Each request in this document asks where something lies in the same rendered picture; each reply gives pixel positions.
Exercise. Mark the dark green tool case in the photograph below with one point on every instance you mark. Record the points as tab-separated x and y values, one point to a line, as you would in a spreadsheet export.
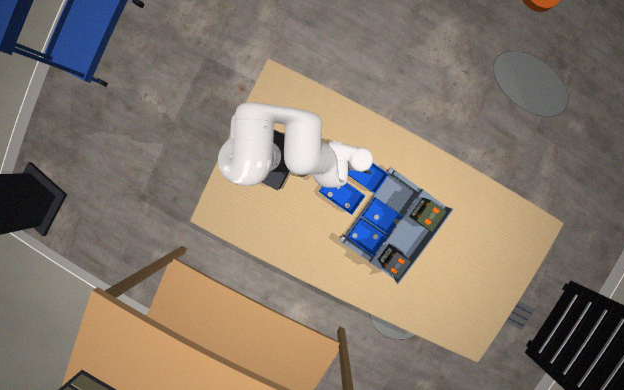
428	214

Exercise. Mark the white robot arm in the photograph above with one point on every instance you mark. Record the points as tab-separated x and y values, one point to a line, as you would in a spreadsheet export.
255	154

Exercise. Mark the blue bin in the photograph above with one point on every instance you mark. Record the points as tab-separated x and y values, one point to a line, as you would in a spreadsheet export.
365	237
386	216
373	181
345	194

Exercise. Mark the black tool case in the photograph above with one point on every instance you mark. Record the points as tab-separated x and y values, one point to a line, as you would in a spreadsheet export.
392	262

